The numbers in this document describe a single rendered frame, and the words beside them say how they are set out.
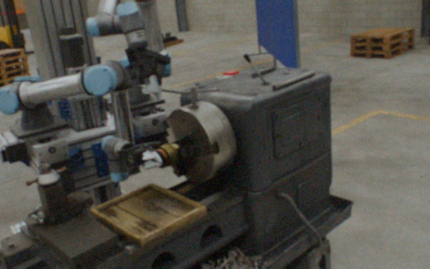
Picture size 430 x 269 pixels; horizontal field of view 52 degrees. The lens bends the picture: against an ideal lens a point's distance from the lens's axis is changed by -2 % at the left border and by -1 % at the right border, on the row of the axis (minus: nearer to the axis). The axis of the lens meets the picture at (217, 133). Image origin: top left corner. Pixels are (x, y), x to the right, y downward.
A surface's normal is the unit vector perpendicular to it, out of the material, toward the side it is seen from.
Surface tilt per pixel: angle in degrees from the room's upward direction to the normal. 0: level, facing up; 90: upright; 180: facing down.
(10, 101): 91
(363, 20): 90
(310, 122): 90
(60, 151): 90
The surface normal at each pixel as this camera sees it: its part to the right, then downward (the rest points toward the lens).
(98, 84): 0.00, 0.31
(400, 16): -0.74, 0.29
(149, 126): 0.54, 0.22
